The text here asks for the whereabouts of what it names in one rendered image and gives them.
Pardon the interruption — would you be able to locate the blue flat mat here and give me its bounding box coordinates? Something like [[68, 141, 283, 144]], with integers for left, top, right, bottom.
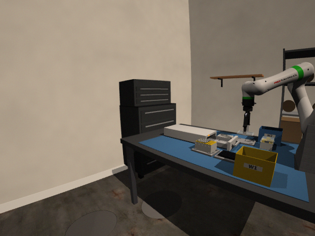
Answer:
[[139, 131, 309, 203]]

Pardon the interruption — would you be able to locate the white rectangular frame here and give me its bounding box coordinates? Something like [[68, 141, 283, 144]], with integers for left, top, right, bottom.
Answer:
[[214, 150, 235, 163]]

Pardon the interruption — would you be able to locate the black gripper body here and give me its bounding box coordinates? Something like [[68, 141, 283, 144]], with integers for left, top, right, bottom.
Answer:
[[243, 106, 252, 115]]

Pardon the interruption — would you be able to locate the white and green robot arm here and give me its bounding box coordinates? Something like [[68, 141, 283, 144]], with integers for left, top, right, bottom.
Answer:
[[241, 62, 315, 134]]

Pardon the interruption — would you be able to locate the yellow open-top bin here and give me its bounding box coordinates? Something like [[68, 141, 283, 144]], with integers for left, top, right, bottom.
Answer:
[[233, 146, 278, 187]]

